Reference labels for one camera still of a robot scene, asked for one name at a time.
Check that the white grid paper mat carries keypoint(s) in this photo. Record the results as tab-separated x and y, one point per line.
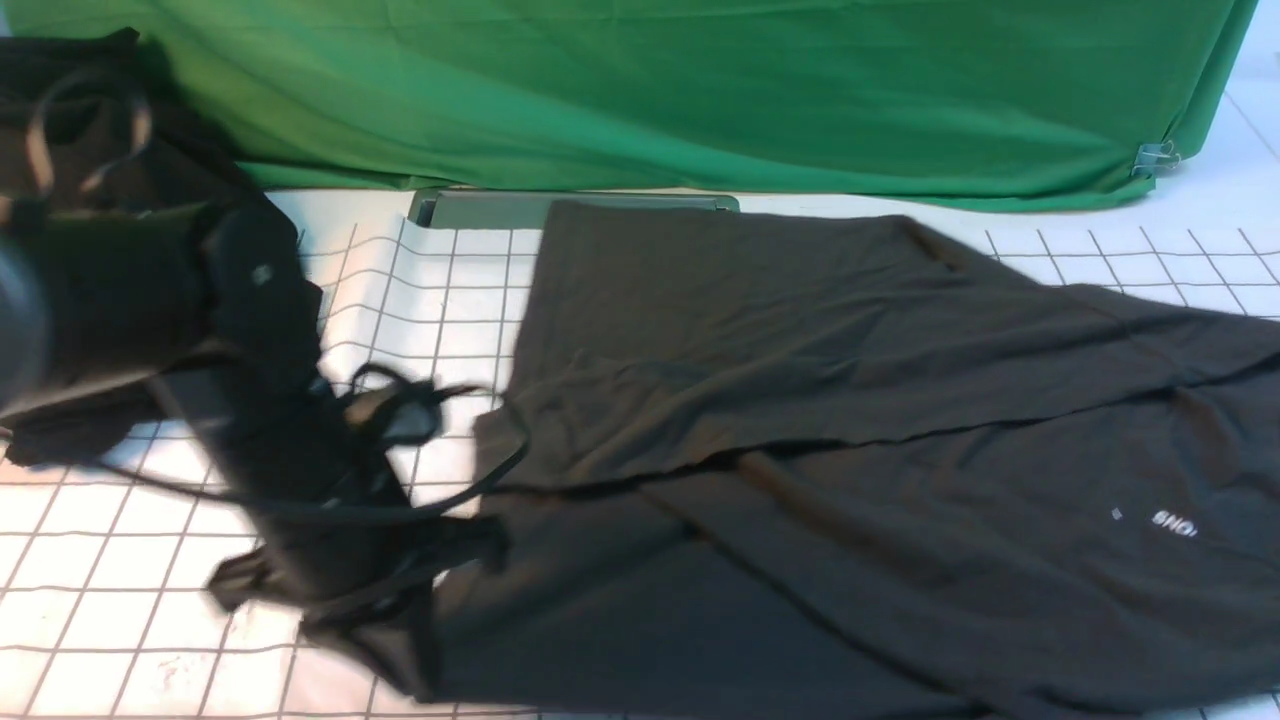
103	611

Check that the green backdrop cloth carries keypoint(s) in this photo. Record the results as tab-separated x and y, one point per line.
1010	106

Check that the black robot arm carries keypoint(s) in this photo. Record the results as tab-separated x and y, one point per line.
209	310

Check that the black crumpled cloth pile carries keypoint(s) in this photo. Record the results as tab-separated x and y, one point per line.
188	160

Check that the dark gray long-sleeve shirt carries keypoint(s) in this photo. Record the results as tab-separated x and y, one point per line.
803	468

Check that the silver binder clip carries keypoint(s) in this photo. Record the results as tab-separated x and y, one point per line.
1152	159

